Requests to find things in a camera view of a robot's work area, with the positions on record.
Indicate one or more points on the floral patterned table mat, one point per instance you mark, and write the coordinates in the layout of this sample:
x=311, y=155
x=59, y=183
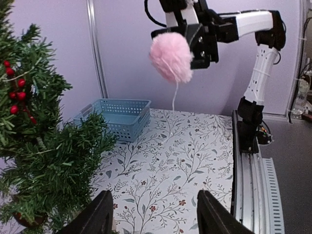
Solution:
x=155, y=180

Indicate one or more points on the pink pompom ornament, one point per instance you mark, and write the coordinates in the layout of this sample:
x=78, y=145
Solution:
x=170, y=54

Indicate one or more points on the small green christmas tree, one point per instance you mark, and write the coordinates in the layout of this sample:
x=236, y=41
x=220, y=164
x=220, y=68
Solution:
x=50, y=165

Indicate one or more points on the small red berry sprig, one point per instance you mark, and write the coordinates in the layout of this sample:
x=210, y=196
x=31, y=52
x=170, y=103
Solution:
x=18, y=95

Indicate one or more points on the wooden tree stump base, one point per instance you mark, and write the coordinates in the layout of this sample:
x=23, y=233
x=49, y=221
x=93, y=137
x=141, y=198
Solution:
x=38, y=220

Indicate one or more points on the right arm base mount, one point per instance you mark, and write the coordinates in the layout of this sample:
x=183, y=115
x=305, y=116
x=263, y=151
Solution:
x=252, y=130

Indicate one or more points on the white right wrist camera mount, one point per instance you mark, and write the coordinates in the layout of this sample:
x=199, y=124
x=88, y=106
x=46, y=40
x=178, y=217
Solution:
x=179, y=12

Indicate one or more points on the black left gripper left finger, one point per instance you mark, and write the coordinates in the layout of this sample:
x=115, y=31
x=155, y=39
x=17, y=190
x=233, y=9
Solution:
x=96, y=218

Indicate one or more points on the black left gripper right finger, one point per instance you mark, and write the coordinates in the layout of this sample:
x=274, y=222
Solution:
x=213, y=218

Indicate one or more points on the front aluminium rail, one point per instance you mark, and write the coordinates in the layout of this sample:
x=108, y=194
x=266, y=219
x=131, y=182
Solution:
x=256, y=201

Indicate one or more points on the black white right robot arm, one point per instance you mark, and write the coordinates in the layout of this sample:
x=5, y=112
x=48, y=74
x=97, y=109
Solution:
x=270, y=36

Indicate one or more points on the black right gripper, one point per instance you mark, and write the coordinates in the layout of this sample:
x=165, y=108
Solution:
x=204, y=36

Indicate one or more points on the right aluminium corner post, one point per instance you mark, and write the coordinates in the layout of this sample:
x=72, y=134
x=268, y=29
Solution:
x=96, y=49

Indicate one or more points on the light blue plastic basket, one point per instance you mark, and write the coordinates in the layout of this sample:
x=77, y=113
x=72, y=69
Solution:
x=125, y=118

